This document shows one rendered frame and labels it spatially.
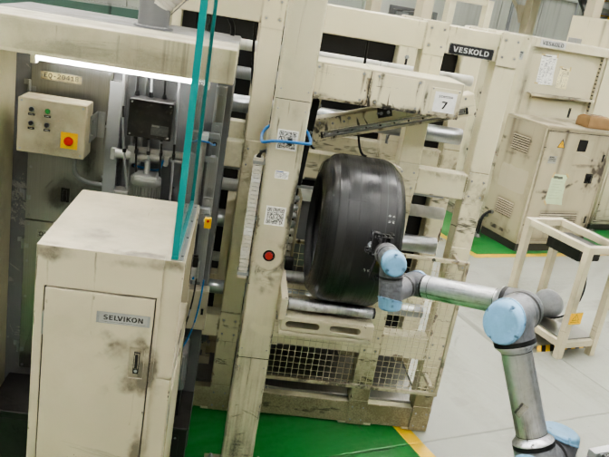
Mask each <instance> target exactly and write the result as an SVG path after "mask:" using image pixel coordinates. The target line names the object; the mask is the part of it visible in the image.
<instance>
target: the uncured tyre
mask: <svg viewBox="0 0 609 457"><path fill-rule="evenodd" d="M348 199H357V200H363V201H366V202H362V201H355V200H348ZM389 213H391V214H395V215H396V222H395V226H394V225H389V224H388V214H389ZM405 215H406V195H405V186H404V181H403V178H402V175H401V174H400V173H399V172H398V170H397V169H396V168H395V166H394V165H393V164H392V163H391V162H389V161H387V160H384V159H377V158H371V157H364V156H358V155H352V154H346V153H338V154H334V155H332V156H331V157H329V158H328V159H327V160H325V161H323V162H322V164H321V166H320V168H319V171H318V173H317V177H316V180H315V183H314V189H313V193H312V197H311V201H310V206H309V211H308V217H307V223H306V231H305V239H304V285H305V288H306V289H307V290H308V291H309V292H310V294H311V295H312V296H313V297H314V298H315V299H318V300H320V301H323V302H331V303H338V304H346V305H353V306H372V305H374V304H375V303H377V302H378V292H379V282H377V281H371V280H369V275H368V274H367V273H362V270H363V267H372V263H373V261H374V259H375V257H372V256H370V255H369V254H368V253H366V252H365V251H364V248H365V247H367V244H368V243H369V242H370V239H371V232H372V230H373V231H380V232H381V233H383V234H390V235H391V232H392V233H393V234H394V235H395V238H394V243H393V245H394V246H395V247H396V248H397V249H398V250H399V251H400V252H401V247H402V241H403V235H404V227H405Z"/></svg>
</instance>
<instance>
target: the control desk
mask: <svg viewBox="0 0 609 457"><path fill-rule="evenodd" d="M177 206H178V203H177V202H174V201H166V200H160V199H147V198H141V197H134V196H127V195H121V194H113V193H107V192H100V191H93V190H82V191H81V192H80V193H79V195H78V196H77V197H76V198H75V199H74V200H73V202H72V203H71V204H70V205H69V207H68V208H67V209H66V210H65V211H64V212H63V214H62V215H61V216H60V217H59V218H58V219H57V220H56V221H55V222H54V224H53V225H52V226H51V227H50V228H49V230H48V231H47V232H46V233H45V234H44V235H43V237H42V238H41V239H40V240H39V242H38V243H37V250H36V268H35V286H34V321H33V339H32V357H31V375H30V393H29V412H28V429H27V447H26V457H170V456H169V454H170V446H171V439H172V432H173V424H174V416H175V409H176V401H177V394H178V387H179V373H180V367H181V364H182V356H183V353H182V350H183V343H184V335H185V328H186V314H187V306H188V303H187V302H188V299H189V284H190V277H191V269H192V262H193V255H194V247H195V239H196V232H197V224H198V211H199V205H195V204H194V205H193V209H192V211H191V215H190V218H189V222H188V227H187V231H186V234H185V237H184V240H183V244H182V248H181V251H180V254H179V260H175V259H171V255H172V248H173V239H174V231H175V223H176V215H177Z"/></svg>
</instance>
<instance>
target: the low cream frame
mask: <svg viewBox="0 0 609 457"><path fill-rule="evenodd" d="M549 226H555V228H552V227H549ZM533 228H535V229H538V230H540V231H542V232H544V233H546V234H547V235H548V239H547V242H546V245H547V246H548V247H549V249H548V252H547V255H546V261H545V265H544V267H543V271H542V274H541V278H540V280H539V284H538V287H537V291H536V295H537V296H538V297H539V299H540V300H541V302H542V304H543V308H544V315H543V318H542V320H541V322H540V323H539V325H538V326H536V327H535V332H536V333H537V334H539V335H541V336H542V337H544V338H545V339H546V340H547V341H548V342H550V343H551V344H553V345H554V346H555V348H554V351H553V354H552V356H553V357H554V358H555V359H562V357H563V354H564V351H565V348H573V347H582V346H585V351H584V353H585V354H587V355H589V356H590V355H594V353H595V349H596V346H597V343H598V340H599V337H600V334H601V332H602V328H603V325H604V321H605V318H606V315H607V312H608V309H609V274H608V278H607V280H606V283H605V286H604V291H603V294H602V297H601V300H600V303H599V306H598V308H597V312H596V315H595V318H594V322H593V325H592V329H591V332H590V335H589V334H587V333H586V332H585V331H583V330H582V329H580V328H579V327H577V326H575V325H580V324H581V320H582V317H583V314H584V312H579V313H576V310H577V308H578V304H579V302H580V301H581V299H582V297H583V295H584V292H585V287H586V280H587V275H588V271H589V268H590V266H591V263H592V261H598V260H599V257H600V255H609V239H608V238H605V237H602V236H600V235H598V234H596V233H594V232H592V231H590V230H588V229H586V228H583V227H580V226H578V225H576V224H575V223H573V222H571V221H568V220H566V219H563V218H531V217H526V221H525V225H524V227H523V231H522V235H521V239H520V241H519V245H518V249H517V254H516V258H515V261H514V265H513V268H512V271H511V275H510V279H509V282H508V285H507V286H508V287H515V288H517V285H518V281H519V278H520V275H521V271H522V267H523V265H524V261H525V257H526V254H527V249H528V245H529V241H530V239H531V235H532V231H533ZM565 228H566V229H569V230H571V231H574V232H575V233H577V234H579V235H581V236H583V237H585V238H588V239H591V240H592V241H594V242H596V243H598V244H600V245H602V246H597V245H596V244H594V243H592V242H590V241H587V240H585V239H583V238H580V237H578V236H577V235H575V234H573V233H571V232H564V229H565ZM557 251H558V252H560V253H562V254H564V255H566V256H568V257H570V258H571V259H573V260H575V261H580V264H579V267H578V270H577V273H576V276H575V282H574V284H573V288H572V291H571V294H570V297H569V300H568V303H567V306H566V310H565V314H564V315H562V316H560V314H561V313H562V312H563V310H564V301H563V299H562V297H561V296H560V295H559V294H558V293H557V292H556V291H554V290H552V289H547V286H548V283H549V279H550V277H551V273H552V270H553V266H554V264H555V260H556V254H557ZM582 292H583V293H582ZM563 317H564V318H563Z"/></svg>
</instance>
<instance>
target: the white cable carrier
mask: <svg viewBox="0 0 609 457"><path fill-rule="evenodd" d="M254 160H257V161H263V162H266V160H264V156H262V155H261V157H260V158H259V156H258V157H257V156H256V155H255V157H254ZM262 166H263V165H259V164H253V169H252V176H251V181H250V189H249V196H248V201H247V209H246V220H245V225H244V232H243V238H242V245H241V251H240V258H239V264H238V271H237V272H243V273H249V269H247V266H248V259H249V254H250V247H251V239H252V235H253V227H254V222H255V220H257V216H256V204H257V199H258V192H259V186H260V179H261V173H262V168H263V167H262Z"/></svg>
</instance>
